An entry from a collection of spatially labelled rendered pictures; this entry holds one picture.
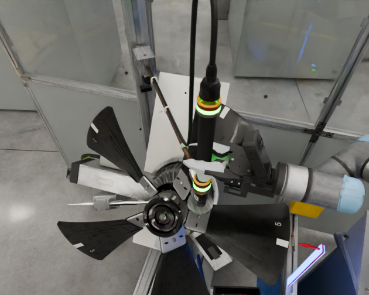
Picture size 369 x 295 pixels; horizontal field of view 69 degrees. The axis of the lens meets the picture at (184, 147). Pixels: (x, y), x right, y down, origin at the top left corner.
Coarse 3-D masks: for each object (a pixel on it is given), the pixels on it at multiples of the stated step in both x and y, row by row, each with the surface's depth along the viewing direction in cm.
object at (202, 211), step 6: (192, 174) 69; (192, 180) 70; (192, 186) 71; (192, 192) 74; (192, 198) 75; (210, 198) 75; (192, 204) 73; (210, 204) 73; (192, 210) 72; (198, 210) 72; (204, 210) 72; (210, 210) 73
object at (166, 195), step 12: (168, 192) 80; (156, 204) 77; (168, 204) 76; (180, 204) 76; (144, 216) 77; (156, 216) 77; (168, 216) 76; (180, 216) 75; (156, 228) 78; (168, 228) 77; (180, 228) 76
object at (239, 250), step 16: (224, 208) 82; (240, 208) 81; (256, 208) 80; (272, 208) 80; (288, 208) 79; (208, 224) 78; (224, 224) 78; (240, 224) 78; (256, 224) 78; (272, 224) 77; (288, 224) 77; (224, 240) 76; (240, 240) 76; (256, 240) 75; (272, 240) 75; (288, 240) 75; (240, 256) 74; (256, 256) 74; (272, 256) 74; (256, 272) 73; (272, 272) 73
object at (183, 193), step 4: (180, 172) 83; (180, 176) 82; (184, 176) 80; (176, 180) 83; (180, 180) 82; (184, 180) 80; (176, 184) 83; (184, 184) 79; (188, 184) 78; (176, 188) 82; (180, 188) 80; (188, 188) 77; (180, 192) 80; (184, 192) 78; (188, 192) 77; (180, 196) 79; (184, 196) 77
